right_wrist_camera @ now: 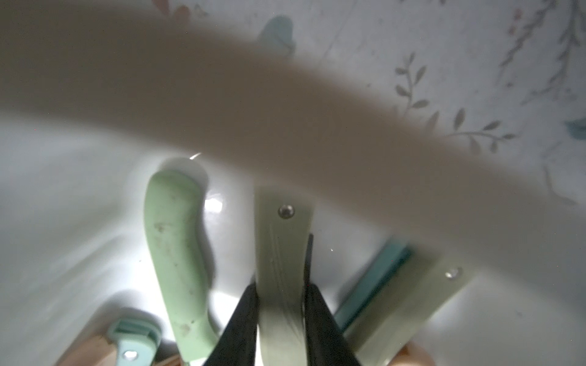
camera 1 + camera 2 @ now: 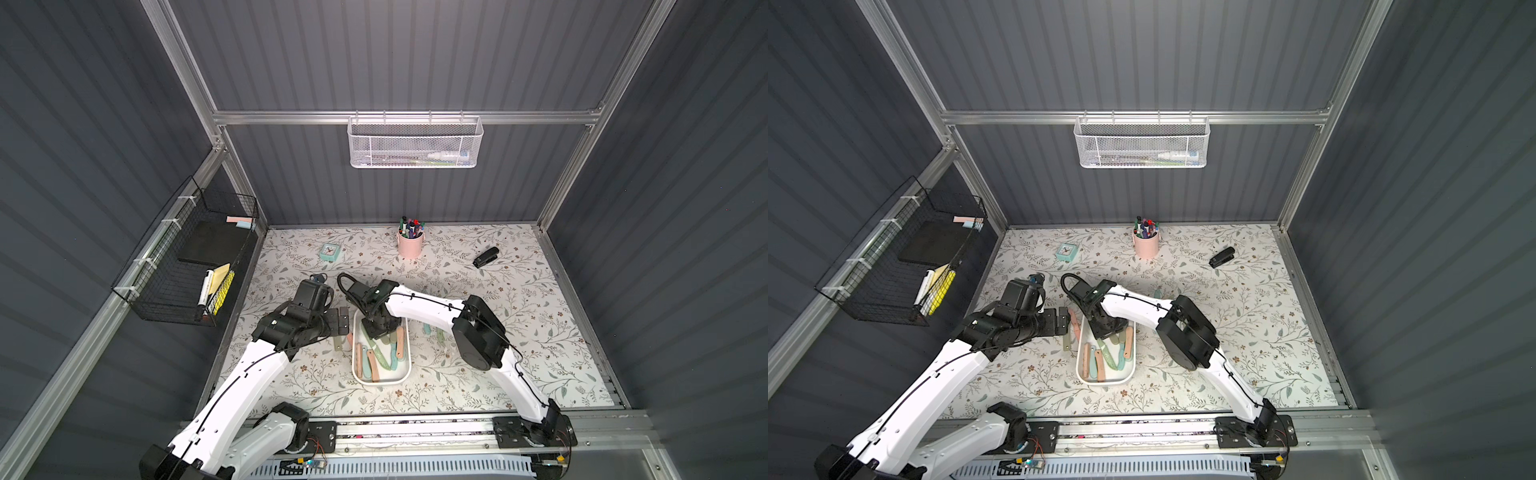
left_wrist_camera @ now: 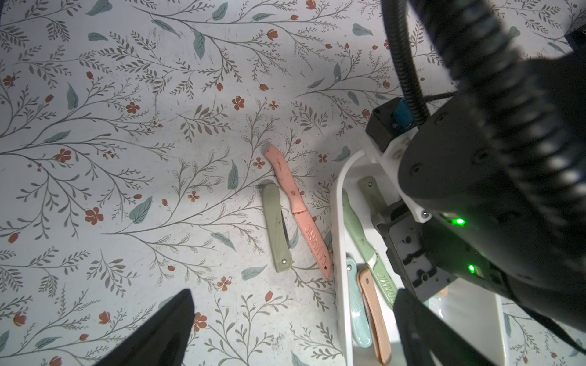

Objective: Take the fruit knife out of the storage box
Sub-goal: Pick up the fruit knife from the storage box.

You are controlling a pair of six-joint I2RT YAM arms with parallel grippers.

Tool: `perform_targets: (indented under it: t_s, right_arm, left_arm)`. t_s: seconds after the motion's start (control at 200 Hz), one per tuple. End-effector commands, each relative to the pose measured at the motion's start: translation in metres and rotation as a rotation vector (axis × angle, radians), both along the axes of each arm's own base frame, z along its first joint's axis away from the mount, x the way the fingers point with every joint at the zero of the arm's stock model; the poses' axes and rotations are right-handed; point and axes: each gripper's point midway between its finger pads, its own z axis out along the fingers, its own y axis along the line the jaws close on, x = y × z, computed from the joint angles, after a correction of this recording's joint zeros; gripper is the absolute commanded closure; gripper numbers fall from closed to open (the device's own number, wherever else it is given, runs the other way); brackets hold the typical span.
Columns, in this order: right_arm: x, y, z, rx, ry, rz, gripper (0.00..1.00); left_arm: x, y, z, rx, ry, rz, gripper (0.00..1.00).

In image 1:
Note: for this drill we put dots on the light green fruit knife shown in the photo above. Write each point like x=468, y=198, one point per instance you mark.
x=172, y=219

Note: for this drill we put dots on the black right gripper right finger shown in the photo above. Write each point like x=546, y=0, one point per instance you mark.
x=325, y=343

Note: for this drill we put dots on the peach folding fruit knife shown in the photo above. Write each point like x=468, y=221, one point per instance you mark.
x=96, y=351

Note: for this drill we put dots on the olive folding fruit knife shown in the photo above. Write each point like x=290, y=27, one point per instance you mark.
x=282, y=230

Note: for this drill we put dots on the teal sheathed fruit knife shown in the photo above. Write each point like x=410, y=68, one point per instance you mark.
x=388, y=260

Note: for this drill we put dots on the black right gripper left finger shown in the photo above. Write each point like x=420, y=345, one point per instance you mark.
x=237, y=344

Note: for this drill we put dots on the mint folding fruit knife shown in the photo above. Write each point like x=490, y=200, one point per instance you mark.
x=137, y=341

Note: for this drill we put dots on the white oval storage box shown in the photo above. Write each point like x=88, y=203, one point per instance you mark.
x=498, y=80

